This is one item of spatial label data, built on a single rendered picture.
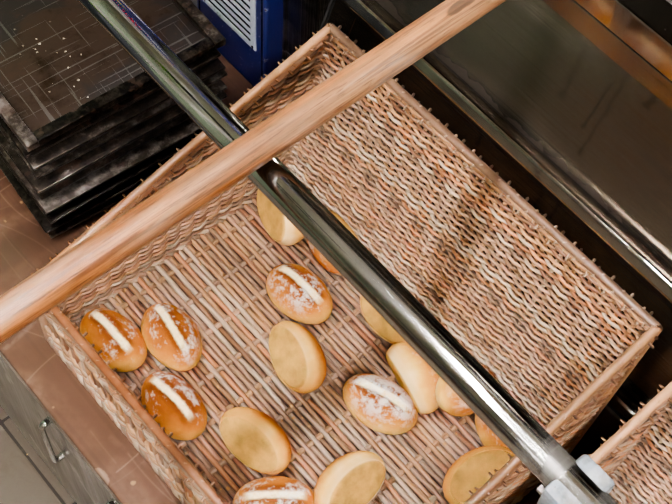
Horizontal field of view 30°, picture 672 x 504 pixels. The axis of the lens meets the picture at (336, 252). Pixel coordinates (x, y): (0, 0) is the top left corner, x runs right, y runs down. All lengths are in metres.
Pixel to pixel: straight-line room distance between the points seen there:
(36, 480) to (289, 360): 0.76
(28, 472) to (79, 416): 0.62
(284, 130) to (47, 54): 0.64
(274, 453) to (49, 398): 0.30
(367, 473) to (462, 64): 0.49
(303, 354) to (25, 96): 0.46
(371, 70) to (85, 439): 0.70
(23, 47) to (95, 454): 0.51
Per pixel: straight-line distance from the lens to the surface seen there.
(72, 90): 1.58
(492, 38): 1.37
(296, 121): 1.03
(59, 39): 1.63
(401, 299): 0.99
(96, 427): 1.59
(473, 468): 1.51
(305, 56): 1.56
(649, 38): 1.19
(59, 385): 1.62
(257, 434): 1.50
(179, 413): 1.52
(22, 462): 2.22
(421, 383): 1.54
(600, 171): 1.33
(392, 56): 1.08
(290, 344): 1.55
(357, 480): 1.49
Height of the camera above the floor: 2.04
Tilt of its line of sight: 60 degrees down
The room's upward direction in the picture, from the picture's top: 6 degrees clockwise
